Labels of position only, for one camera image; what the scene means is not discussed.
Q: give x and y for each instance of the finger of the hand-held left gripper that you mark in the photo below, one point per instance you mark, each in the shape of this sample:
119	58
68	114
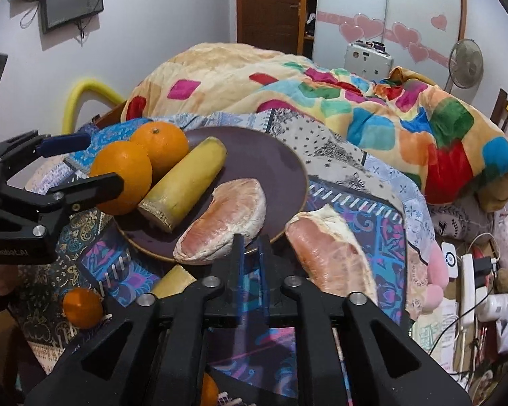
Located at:
65	143
89	188

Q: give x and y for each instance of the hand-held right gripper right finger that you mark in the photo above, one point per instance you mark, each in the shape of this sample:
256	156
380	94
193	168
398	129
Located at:
263	279

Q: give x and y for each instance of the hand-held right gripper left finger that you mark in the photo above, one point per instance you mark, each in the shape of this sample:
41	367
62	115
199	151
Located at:
239	287

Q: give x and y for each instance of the large orange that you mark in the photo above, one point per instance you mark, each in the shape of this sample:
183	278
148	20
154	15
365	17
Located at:
161	143
122	160

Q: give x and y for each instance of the short yellow sugarcane piece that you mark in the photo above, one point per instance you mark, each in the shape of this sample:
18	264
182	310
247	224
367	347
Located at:
173	283

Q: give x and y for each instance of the peeled pomelo segment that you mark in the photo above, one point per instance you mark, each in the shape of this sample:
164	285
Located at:
326	253
228	220

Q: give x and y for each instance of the small orange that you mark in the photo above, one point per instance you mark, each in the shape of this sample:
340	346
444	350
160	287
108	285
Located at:
210	391
82	308

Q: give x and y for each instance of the long yellow sugarcane piece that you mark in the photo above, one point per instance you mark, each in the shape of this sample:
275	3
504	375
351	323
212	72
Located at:
182	182

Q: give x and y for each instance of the purple round plate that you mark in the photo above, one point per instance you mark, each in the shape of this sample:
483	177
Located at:
254	156

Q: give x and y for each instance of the yellow foam tube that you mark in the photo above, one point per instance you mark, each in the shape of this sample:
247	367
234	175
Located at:
74	97

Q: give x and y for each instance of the blue patterned bed sheet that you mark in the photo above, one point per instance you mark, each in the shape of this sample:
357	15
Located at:
364	186

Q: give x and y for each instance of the pink plush toy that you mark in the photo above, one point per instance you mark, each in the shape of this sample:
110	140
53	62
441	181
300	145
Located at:
434	279

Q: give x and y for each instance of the colourful patchwork quilt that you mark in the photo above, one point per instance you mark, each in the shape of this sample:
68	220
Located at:
237	72

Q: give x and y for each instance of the white power strip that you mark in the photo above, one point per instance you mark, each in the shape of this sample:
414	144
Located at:
467	296

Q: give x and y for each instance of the grey printed pillow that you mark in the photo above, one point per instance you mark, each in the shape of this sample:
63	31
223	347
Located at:
461	218

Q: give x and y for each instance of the white metal box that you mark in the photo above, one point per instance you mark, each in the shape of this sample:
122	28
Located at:
368	61

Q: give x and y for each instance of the brown wooden door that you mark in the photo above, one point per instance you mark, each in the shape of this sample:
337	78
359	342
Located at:
266	8

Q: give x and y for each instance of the wooden chair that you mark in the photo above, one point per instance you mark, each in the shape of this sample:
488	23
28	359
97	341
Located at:
506	112

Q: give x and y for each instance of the standing fan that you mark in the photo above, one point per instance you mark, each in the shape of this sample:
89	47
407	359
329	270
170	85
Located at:
465	63

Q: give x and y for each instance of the wooden bed frame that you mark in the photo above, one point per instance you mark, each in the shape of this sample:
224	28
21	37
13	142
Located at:
110	114

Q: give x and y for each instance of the wall monitor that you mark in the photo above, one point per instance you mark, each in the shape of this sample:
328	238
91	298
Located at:
72	2

